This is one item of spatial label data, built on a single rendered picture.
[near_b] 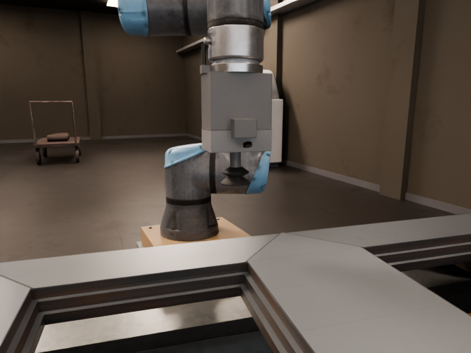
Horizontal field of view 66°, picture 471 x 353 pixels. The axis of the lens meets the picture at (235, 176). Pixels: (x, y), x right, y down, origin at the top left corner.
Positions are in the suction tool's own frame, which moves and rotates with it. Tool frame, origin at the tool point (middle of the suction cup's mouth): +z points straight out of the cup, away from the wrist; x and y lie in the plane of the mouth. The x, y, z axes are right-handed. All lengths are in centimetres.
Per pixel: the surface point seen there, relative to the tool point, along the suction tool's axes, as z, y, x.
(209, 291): 13.0, -5.2, -5.8
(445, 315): 10.6, 15.7, -22.3
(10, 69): -126, -291, 1028
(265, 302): 11.8, -0.1, -12.6
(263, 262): 10.1, 2.3, -5.5
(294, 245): 9.9, 8.9, -1.1
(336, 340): 10.8, 2.9, -22.6
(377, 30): -107, 269, 330
